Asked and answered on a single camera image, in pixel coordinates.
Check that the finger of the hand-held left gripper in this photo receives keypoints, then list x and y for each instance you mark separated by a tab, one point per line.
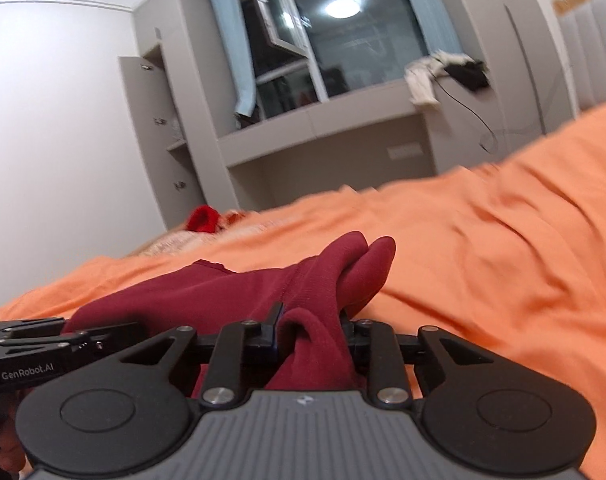
108	337

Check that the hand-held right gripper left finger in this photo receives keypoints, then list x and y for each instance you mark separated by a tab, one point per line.
272	335

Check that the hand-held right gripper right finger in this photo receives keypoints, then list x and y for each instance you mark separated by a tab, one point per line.
355	335

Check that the dark red long-sleeve shirt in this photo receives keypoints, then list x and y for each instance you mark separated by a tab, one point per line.
223	300

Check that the person's left hand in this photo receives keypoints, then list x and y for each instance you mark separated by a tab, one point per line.
8	457

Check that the red plush item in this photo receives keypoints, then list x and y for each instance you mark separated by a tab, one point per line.
203	220

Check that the orange bed cover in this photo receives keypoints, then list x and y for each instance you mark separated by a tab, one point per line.
483	260

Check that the grey open wardrobe door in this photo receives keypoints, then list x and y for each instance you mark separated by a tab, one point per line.
143	135

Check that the grey window seat drawer unit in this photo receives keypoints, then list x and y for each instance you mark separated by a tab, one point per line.
308	130

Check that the small black item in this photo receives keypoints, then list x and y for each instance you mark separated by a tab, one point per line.
245	120

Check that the clear plastic bag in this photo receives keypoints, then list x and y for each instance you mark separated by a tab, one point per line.
175	131

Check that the white garment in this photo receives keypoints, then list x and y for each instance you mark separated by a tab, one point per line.
423	82

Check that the black garment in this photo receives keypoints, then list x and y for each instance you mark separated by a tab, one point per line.
468	75

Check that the grey wardrobe with open shelves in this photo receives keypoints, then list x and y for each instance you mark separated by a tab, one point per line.
193	60

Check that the light blue curtain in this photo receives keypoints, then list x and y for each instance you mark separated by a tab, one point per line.
428	5
233	50

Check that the large window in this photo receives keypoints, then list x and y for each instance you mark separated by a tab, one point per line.
363	40

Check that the grey wardrobe with round hole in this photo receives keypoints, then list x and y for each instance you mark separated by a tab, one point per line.
503	60

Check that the open window sash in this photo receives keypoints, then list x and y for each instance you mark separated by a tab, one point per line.
278	15

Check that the white wall plate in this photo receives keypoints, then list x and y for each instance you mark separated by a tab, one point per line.
404	151

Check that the grey padded headboard wooden frame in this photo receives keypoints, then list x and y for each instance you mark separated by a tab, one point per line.
593	50

